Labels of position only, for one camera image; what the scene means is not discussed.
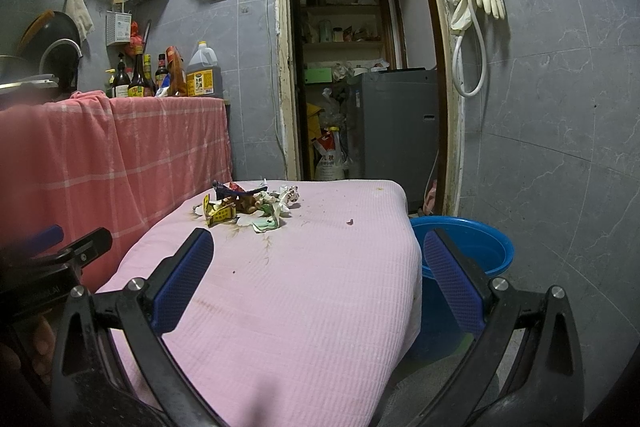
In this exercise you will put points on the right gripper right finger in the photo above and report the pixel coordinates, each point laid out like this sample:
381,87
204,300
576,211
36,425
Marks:
465,288

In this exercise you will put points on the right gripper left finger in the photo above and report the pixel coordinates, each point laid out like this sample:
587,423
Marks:
149,308

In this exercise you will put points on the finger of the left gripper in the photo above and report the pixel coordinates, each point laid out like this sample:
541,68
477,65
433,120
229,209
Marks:
39,243
84,250

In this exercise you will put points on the yellow wrapper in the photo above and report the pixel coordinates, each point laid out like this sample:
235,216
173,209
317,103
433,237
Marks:
218,211

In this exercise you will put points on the blue wrapper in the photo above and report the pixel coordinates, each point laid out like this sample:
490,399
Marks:
233,190

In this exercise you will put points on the left hand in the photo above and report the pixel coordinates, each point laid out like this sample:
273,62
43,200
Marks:
35,342

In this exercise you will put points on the red plaid cloth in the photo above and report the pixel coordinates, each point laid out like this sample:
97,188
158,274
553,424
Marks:
118,163

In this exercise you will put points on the pink floral table cloth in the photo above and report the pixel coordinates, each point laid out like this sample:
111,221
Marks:
303,325

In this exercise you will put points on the dark sauce bottle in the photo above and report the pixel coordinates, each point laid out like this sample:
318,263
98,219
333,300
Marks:
139,87

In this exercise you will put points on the black wok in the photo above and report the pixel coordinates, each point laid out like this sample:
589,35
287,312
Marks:
51,43

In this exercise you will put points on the brown snack bag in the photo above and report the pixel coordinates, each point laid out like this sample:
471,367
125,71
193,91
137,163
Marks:
177,76

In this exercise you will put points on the grey washing machine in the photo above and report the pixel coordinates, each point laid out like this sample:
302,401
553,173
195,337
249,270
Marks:
392,129

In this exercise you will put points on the white spray bottle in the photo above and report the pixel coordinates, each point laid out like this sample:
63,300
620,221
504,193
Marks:
331,163

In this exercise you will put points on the hanging white rag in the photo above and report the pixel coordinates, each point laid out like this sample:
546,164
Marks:
77,10

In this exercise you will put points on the wooden door frame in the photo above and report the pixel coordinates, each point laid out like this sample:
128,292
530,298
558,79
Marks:
451,134

